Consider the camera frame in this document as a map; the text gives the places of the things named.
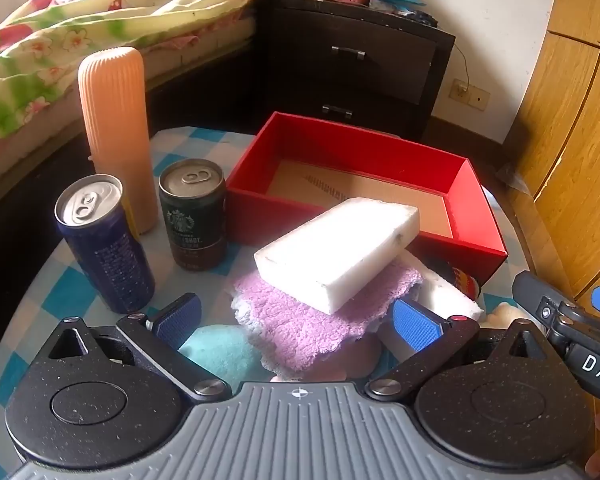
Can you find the blue drink can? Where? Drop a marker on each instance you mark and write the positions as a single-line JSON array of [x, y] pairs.
[[110, 260]]

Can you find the wooden wardrobe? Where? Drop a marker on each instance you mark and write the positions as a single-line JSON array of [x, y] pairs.
[[570, 135]]

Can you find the orange ribbed bottle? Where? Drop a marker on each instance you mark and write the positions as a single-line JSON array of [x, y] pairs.
[[115, 125]]

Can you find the white sponge block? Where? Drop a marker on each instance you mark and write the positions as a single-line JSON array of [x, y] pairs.
[[330, 255]]

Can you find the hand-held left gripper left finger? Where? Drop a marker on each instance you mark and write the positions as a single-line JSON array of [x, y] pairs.
[[180, 317]]

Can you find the pink pig plush toy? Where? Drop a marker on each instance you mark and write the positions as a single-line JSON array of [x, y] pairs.
[[220, 355]]

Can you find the wall socket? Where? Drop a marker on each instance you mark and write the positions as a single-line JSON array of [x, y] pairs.
[[472, 94]]

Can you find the dark cloth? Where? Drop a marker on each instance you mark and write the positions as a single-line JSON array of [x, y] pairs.
[[422, 16]]

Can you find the purple towel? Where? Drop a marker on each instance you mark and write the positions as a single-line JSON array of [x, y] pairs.
[[300, 325]]

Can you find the floral blanket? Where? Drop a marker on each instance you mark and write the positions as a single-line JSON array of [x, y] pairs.
[[80, 25]]

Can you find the clear plastic bag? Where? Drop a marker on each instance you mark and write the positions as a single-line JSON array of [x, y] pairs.
[[512, 177]]

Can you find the dark wooden nightstand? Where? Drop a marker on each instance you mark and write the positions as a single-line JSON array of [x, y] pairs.
[[370, 60]]

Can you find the dark wooden bed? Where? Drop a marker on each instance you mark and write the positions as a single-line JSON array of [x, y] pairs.
[[10, 160]]

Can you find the red cardboard box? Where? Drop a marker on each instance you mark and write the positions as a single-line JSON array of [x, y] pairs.
[[360, 145]]

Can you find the dark green coffee can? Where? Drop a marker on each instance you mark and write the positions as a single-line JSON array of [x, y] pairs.
[[192, 220]]

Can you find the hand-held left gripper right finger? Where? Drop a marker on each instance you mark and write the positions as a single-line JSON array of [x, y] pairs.
[[415, 325]]

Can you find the blue checkered tablecloth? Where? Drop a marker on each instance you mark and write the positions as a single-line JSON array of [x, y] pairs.
[[40, 300]]

